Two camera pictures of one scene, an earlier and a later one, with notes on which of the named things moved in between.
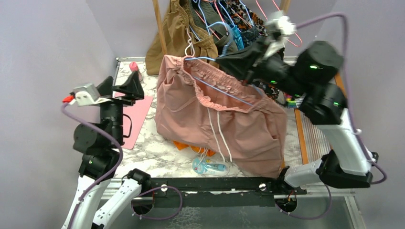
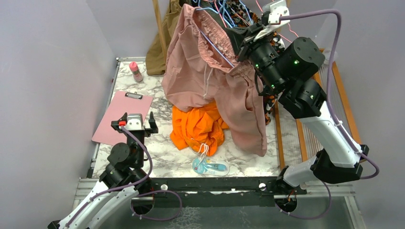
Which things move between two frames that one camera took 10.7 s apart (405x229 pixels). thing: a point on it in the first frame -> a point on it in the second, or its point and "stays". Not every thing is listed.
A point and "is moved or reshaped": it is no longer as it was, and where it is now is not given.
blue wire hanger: x=214 y=59 -> x=202 y=32
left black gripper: x=133 y=87 -> x=153 y=129
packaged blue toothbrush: x=210 y=166 stays
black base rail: x=221 y=192 stays
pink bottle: x=133 y=67 stays
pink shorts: x=207 y=104 is moved or reshaped
